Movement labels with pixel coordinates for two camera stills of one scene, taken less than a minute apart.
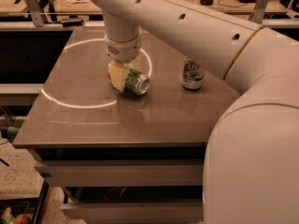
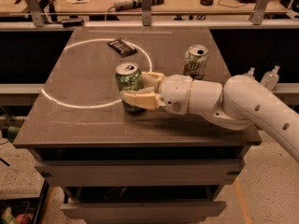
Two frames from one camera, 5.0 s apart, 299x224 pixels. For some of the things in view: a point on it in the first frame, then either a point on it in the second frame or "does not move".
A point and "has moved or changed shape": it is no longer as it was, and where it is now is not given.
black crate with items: [23, 210] does not move
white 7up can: [192, 74] does not move
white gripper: [123, 50] → [175, 93]
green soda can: [136, 83] has moved or changed shape
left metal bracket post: [34, 6] does not move
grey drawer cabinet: [118, 158] does not move
